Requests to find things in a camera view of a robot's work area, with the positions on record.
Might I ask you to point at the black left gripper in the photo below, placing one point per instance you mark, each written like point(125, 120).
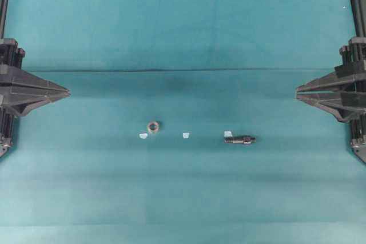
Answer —
point(17, 104)

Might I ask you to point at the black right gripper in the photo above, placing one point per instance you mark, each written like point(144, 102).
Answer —
point(348, 105)

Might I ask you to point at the black threaded shaft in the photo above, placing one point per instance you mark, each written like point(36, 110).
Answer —
point(244, 140)

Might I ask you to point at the silver metal washer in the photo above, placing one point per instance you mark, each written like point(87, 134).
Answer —
point(153, 127)

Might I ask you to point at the left pale tape marker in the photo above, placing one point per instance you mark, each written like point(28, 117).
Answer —
point(143, 135)

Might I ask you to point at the right pale tape marker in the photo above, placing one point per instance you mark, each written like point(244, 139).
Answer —
point(228, 134)

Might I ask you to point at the teal table cloth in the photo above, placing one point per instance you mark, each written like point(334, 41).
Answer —
point(80, 173)

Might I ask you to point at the right black frame rail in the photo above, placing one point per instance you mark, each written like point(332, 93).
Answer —
point(358, 10)

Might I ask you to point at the black frame rail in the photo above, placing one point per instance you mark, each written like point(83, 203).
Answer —
point(358, 10)
point(3, 12)

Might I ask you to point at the left black frame rail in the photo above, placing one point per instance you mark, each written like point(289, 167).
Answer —
point(3, 12)

